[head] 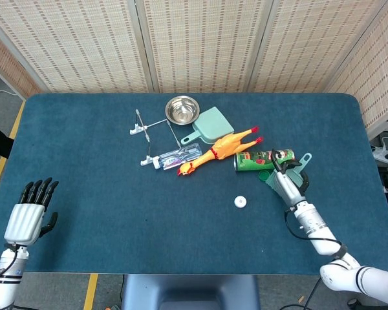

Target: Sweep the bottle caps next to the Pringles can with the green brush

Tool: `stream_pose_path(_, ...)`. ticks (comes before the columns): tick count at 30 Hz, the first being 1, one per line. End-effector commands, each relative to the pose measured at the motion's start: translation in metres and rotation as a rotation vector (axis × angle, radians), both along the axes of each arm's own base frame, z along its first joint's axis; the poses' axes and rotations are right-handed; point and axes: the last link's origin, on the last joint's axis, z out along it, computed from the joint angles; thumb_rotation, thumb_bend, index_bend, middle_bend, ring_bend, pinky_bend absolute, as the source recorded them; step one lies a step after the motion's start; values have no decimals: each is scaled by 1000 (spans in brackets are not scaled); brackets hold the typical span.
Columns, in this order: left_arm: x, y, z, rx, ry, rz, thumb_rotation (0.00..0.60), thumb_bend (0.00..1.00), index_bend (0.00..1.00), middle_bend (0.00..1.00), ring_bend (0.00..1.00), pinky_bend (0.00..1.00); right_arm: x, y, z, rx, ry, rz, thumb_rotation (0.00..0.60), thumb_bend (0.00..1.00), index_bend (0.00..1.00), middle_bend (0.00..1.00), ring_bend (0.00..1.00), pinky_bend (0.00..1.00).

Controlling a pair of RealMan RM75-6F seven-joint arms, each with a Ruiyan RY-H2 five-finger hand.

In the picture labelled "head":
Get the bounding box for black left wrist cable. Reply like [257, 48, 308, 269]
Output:
[0, 244, 21, 289]

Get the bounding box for blue felt table cover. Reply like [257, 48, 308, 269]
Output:
[0, 92, 388, 277]

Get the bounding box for green chips can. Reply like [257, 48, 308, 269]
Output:
[233, 149, 297, 174]

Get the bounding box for yellow rubber chicken toy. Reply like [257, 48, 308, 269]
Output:
[177, 126, 264, 177]

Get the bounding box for metal wire stand white feet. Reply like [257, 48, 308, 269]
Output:
[128, 108, 182, 167]

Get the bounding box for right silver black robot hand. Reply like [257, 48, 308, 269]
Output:
[270, 149, 310, 207]

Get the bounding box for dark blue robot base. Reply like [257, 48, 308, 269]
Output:
[121, 274, 262, 310]

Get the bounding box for stainless steel bowl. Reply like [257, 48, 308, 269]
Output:
[164, 95, 201, 126]

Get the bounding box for clear plastic packet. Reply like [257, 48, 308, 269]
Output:
[153, 143, 203, 171]

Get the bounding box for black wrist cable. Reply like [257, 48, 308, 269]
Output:
[0, 244, 21, 289]
[284, 208, 347, 256]

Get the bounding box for mint green dustpan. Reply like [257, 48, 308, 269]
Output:
[180, 106, 235, 146]

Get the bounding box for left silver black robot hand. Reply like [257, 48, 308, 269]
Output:
[3, 177, 59, 245]

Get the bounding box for woven bamboo screen panel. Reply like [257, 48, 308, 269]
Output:
[325, 0, 388, 136]
[0, 0, 155, 94]
[0, 25, 43, 99]
[135, 0, 274, 94]
[248, 0, 388, 94]

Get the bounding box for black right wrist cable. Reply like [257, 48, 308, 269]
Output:
[284, 208, 347, 256]

